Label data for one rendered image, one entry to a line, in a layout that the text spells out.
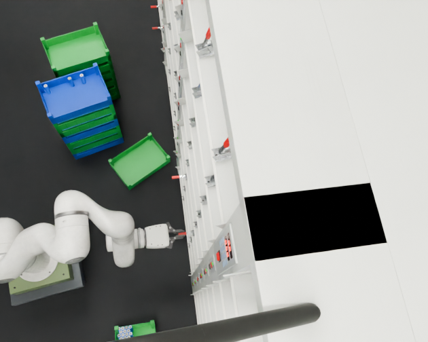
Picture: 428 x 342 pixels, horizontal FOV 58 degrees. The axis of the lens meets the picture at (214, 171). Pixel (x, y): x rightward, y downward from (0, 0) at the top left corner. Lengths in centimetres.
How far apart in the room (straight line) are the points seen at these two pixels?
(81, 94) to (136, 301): 112
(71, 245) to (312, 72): 88
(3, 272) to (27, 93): 143
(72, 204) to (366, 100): 92
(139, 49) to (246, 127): 221
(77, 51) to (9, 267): 124
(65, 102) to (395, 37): 160
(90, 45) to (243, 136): 179
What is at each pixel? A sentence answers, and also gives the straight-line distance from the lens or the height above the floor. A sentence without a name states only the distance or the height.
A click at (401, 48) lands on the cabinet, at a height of 169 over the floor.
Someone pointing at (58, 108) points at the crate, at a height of 48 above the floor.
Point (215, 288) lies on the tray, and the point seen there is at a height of 106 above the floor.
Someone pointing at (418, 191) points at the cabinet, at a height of 169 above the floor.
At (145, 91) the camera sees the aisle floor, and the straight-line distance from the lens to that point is 260.
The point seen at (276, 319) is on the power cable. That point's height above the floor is 176.
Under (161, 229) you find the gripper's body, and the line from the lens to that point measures 173.
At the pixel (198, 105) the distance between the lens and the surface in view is 112.
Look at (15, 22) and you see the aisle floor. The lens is 306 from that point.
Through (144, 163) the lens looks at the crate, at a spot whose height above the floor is 0.
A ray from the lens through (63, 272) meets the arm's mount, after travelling 194.
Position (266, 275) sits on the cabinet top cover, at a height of 169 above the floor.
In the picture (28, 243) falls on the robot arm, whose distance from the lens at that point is 142.
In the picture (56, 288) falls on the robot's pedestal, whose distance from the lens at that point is 203.
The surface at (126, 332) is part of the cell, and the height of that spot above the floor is 8.
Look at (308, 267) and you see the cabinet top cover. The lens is 58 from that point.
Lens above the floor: 224
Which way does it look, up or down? 70 degrees down
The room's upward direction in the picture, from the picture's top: 17 degrees clockwise
